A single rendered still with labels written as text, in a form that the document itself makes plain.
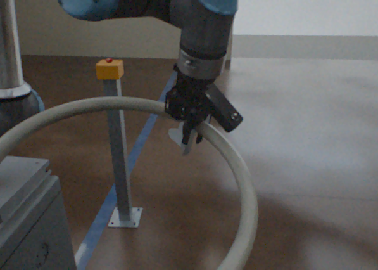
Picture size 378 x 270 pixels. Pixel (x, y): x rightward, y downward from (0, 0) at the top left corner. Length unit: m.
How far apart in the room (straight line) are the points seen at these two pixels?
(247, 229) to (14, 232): 0.73
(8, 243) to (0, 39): 0.56
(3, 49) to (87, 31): 6.20
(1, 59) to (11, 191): 0.39
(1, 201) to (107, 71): 0.96
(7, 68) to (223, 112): 0.68
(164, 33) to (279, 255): 5.41
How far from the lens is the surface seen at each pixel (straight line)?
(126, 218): 2.29
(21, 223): 1.10
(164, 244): 2.12
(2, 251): 1.05
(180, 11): 0.58
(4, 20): 1.05
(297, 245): 2.23
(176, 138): 0.72
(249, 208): 0.57
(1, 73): 1.08
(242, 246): 0.53
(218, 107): 0.64
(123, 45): 7.05
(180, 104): 0.67
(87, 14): 0.52
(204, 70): 0.60
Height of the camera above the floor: 1.49
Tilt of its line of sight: 27 degrees down
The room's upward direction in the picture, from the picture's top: straight up
